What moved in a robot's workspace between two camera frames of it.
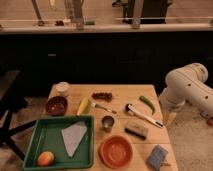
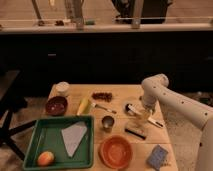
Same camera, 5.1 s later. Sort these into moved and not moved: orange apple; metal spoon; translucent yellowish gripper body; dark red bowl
Moved: translucent yellowish gripper body
Not moved: metal spoon; dark red bowl; orange apple
